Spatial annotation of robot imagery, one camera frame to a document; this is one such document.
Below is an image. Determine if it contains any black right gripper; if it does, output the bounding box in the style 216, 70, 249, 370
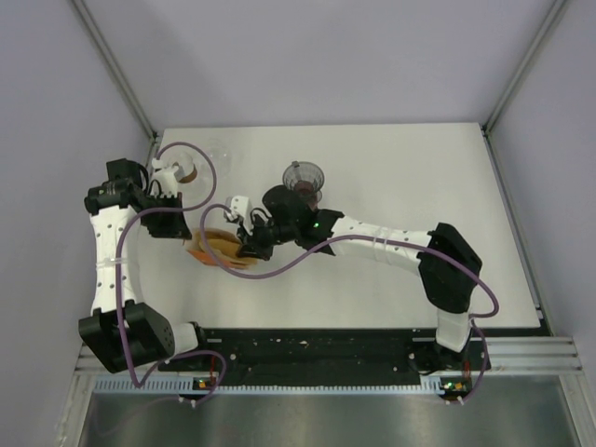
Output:
237, 211, 299, 262

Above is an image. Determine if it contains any glass carafe with cork band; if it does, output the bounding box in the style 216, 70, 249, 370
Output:
171, 154, 207, 185

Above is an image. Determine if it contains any smoky transparent plastic coffee dripper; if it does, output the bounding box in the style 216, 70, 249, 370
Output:
282, 161, 325, 192

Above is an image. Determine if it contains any orange coffee filter box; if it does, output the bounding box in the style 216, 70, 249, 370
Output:
186, 248, 218, 266

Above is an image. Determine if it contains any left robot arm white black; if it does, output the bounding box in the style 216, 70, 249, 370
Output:
78, 156, 211, 373

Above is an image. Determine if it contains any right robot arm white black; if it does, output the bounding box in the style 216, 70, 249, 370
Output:
227, 185, 482, 369

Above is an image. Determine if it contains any clear glass dripper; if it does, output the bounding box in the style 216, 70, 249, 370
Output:
201, 139, 232, 179

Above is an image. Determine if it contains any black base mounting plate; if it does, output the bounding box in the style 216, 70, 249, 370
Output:
161, 329, 490, 386

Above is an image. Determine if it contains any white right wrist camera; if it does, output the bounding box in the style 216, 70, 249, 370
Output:
223, 196, 253, 224

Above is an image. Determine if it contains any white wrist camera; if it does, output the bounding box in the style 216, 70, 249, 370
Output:
149, 158, 183, 197
223, 196, 253, 224

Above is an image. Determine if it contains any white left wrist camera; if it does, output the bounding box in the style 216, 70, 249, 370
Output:
149, 158, 183, 197

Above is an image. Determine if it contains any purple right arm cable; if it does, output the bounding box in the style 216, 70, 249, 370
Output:
200, 203, 500, 404

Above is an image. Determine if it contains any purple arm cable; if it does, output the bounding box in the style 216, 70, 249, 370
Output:
200, 203, 500, 404
116, 142, 228, 406

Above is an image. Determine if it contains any grey slotted cable duct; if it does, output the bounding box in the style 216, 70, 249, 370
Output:
93, 375, 465, 396

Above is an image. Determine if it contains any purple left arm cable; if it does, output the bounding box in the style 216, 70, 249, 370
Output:
116, 142, 228, 406

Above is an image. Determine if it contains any aluminium frame post left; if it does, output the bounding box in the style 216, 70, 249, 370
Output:
68, 0, 158, 141

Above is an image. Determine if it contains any aluminium frame post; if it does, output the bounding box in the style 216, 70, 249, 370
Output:
481, 0, 572, 139
68, 0, 158, 141

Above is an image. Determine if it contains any aluminium frame post right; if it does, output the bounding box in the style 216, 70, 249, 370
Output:
481, 0, 572, 139

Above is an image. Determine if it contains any aluminium frame rail front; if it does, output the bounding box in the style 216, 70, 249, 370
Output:
74, 335, 586, 376

